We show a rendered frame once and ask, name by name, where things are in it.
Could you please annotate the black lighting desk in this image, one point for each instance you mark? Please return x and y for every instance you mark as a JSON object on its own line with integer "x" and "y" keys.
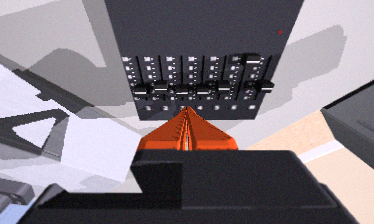
{"x": 187, "y": 53}

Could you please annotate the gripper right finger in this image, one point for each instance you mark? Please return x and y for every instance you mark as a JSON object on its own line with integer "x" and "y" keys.
{"x": 206, "y": 136}

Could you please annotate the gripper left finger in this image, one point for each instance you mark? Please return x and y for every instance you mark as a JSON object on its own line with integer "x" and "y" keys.
{"x": 169, "y": 135}

